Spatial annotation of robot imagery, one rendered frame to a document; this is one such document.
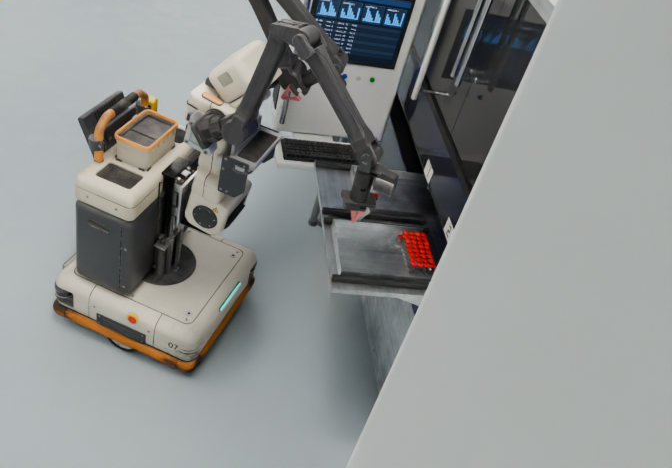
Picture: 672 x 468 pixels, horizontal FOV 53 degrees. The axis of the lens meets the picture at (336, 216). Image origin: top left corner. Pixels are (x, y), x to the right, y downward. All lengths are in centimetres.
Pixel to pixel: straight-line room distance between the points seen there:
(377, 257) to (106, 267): 108
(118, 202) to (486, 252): 238
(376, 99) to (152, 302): 126
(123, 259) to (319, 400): 102
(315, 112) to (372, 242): 77
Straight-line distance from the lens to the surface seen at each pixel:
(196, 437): 284
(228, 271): 303
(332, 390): 307
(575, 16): 18
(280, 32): 196
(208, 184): 250
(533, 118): 18
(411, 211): 262
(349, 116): 196
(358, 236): 242
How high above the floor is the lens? 242
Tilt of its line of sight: 39 degrees down
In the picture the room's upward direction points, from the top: 17 degrees clockwise
